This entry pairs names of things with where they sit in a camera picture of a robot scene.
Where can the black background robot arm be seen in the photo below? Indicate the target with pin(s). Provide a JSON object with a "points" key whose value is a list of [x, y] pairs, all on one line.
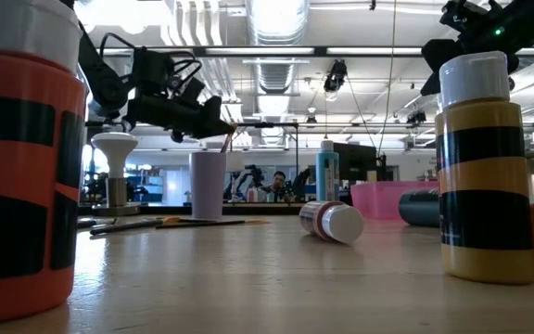
{"points": [[250, 178], [300, 183]]}

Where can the orange fan brush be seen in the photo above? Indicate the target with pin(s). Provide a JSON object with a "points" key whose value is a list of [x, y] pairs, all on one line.
{"points": [[211, 224]]}

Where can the yellow striped paint bottle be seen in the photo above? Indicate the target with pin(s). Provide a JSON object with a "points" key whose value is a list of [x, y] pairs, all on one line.
{"points": [[485, 185]]}

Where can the white dome lamp brass base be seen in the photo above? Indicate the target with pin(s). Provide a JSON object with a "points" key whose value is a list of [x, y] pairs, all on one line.
{"points": [[115, 148]]}

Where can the lavender plastic cup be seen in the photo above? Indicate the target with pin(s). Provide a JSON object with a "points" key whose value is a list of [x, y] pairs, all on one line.
{"points": [[207, 185]]}

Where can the rust brown striped paint bottle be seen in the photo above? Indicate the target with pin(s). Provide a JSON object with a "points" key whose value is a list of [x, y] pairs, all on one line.
{"points": [[336, 222]]}

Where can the large teal paint bottle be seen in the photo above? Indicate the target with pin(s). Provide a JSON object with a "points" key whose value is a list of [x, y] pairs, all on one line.
{"points": [[327, 176]]}

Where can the black overhead camera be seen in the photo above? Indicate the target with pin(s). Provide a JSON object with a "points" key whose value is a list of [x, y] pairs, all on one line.
{"points": [[336, 74]]}

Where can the silver ventilation duct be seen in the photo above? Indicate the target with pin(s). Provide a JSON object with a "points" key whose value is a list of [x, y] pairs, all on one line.
{"points": [[276, 28]]}

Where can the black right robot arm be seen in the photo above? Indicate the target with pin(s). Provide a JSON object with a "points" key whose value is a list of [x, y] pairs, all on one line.
{"points": [[531, 23]]}

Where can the pink plastic bin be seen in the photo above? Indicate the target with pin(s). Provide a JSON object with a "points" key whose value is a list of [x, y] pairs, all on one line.
{"points": [[378, 199]]}

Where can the large black paint bottle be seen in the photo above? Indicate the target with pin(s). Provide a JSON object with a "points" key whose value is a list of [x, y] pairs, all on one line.
{"points": [[420, 209]]}

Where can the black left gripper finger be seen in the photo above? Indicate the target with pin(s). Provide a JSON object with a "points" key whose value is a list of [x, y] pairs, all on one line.
{"points": [[216, 125]]}

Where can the red-orange striped paint bottle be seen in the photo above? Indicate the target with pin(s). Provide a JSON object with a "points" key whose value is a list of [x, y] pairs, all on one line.
{"points": [[16, 162]]}

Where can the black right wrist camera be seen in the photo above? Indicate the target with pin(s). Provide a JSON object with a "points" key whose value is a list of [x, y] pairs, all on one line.
{"points": [[461, 14]]}

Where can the black monitor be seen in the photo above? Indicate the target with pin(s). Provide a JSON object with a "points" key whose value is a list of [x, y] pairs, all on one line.
{"points": [[357, 162]]}

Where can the black background rig frame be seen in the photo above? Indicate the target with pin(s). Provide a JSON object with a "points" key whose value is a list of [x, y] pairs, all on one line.
{"points": [[271, 124]]}

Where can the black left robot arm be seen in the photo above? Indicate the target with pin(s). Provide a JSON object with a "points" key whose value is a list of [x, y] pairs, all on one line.
{"points": [[105, 88]]}

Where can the person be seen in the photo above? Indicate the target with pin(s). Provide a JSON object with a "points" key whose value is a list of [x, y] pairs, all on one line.
{"points": [[277, 178]]}

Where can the black ceiling spotlight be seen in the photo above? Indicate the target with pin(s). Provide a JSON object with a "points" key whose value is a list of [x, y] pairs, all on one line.
{"points": [[417, 118]]}

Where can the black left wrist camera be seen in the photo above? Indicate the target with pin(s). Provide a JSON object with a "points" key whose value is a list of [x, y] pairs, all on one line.
{"points": [[151, 72]]}

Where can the black overhead rig beam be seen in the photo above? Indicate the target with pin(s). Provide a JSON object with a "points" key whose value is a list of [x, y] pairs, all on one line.
{"points": [[320, 51]]}

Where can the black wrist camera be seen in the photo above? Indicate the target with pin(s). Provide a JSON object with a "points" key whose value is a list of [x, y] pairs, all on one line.
{"points": [[151, 72], [461, 14]]}

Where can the black brush gold ferrule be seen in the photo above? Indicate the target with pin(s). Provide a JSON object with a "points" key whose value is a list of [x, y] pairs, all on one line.
{"points": [[226, 144], [128, 226]]}

